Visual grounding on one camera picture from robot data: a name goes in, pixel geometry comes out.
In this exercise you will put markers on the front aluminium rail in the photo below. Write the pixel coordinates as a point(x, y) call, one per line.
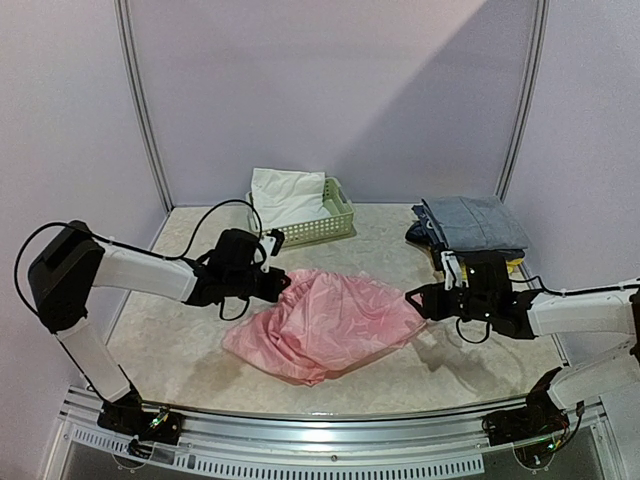
point(445, 444)

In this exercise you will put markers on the pink patterned shorts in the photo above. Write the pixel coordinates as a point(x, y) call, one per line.
point(323, 325)

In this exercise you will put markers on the navy folded garment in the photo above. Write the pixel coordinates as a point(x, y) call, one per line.
point(423, 233)

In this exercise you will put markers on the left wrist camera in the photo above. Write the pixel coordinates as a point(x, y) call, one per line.
point(269, 246)

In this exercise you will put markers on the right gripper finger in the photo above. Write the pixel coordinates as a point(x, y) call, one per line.
point(426, 311)
point(418, 296)

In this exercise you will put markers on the yellow folded garment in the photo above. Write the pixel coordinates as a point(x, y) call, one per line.
point(510, 265)

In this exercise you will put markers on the grey blue folded garment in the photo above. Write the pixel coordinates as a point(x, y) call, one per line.
point(475, 224)

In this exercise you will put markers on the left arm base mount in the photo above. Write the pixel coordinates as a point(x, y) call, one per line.
point(145, 428)

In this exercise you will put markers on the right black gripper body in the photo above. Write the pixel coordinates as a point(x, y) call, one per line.
point(445, 301)

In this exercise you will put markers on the aluminium frame post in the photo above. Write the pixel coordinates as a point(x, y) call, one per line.
point(131, 63)
point(526, 94)

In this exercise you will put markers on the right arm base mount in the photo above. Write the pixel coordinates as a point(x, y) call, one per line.
point(538, 430)

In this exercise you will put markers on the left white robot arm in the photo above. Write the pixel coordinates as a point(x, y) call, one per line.
point(77, 262)

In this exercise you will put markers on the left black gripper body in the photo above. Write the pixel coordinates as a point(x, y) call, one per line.
point(259, 290)

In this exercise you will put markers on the right aluminium frame post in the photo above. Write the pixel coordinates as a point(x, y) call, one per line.
point(526, 94)

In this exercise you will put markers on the green plastic basket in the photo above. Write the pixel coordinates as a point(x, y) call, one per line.
point(338, 225)

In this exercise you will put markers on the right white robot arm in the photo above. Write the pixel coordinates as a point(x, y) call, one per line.
point(480, 289)

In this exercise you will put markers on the left aluminium frame post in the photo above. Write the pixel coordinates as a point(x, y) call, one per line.
point(131, 63)

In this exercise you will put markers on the white cloth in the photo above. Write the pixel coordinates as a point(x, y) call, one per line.
point(284, 197)

